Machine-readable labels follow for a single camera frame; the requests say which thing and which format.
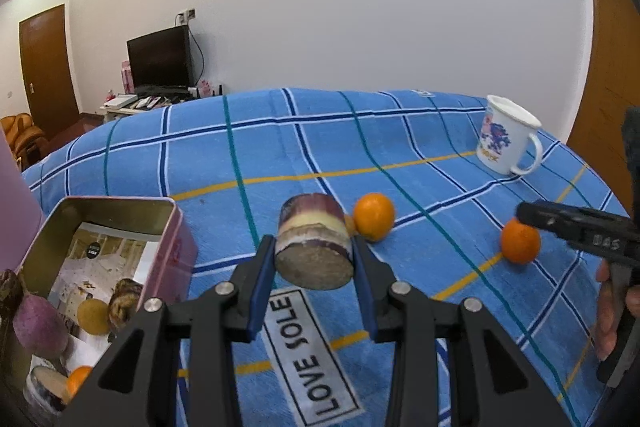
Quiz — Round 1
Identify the orange fruit front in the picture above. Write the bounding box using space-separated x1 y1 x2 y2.
65 365 92 400

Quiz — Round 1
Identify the orange fruit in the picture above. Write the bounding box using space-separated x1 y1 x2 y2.
352 193 395 243
65 365 92 400
500 218 541 265

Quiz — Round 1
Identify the small dark dried fruit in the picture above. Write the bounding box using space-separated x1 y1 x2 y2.
107 279 143 334

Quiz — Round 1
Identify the brown longan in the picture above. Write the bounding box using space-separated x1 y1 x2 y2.
344 213 357 236
77 298 111 336

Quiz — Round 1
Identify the cut sugarcane piece front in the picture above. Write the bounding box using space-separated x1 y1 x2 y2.
23 365 67 415

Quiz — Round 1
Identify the cut sugarcane piece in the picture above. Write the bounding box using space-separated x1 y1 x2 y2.
23 365 67 415
274 193 354 291

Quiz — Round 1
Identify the dark brown mangosteen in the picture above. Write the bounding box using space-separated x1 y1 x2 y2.
0 269 24 319

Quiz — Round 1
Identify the cut sugarcane piece back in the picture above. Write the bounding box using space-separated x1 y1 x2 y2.
274 193 354 291

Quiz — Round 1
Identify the person's right hand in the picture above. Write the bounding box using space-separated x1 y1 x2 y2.
594 260 617 361

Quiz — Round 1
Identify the orange fruit back right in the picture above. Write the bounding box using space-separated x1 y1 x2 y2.
500 218 541 265

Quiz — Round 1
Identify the pink metal tin box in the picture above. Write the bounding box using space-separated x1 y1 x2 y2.
0 195 200 427

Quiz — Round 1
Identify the white printed mug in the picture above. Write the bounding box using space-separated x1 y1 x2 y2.
476 94 544 176

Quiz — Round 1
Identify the paper leaflet in tin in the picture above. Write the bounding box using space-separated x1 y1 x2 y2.
48 222 160 375

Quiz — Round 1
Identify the wooden door right side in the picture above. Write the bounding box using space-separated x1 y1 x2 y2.
568 0 639 210

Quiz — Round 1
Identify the blue plaid tablecloth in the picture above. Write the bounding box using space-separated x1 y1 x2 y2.
24 88 622 426

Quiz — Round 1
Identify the pink cylindrical container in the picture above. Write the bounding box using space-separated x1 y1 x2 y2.
0 134 44 270

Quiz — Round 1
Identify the orange fruit back left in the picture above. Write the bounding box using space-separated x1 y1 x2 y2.
352 193 395 243

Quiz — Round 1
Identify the orange leather armchair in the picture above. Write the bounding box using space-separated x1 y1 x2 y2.
1 113 48 171

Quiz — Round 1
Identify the white TV stand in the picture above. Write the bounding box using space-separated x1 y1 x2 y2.
98 84 226 122

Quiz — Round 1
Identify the brown wooden door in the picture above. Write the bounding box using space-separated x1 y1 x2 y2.
18 4 79 139

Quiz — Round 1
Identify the black television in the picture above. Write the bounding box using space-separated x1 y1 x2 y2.
127 25 195 90

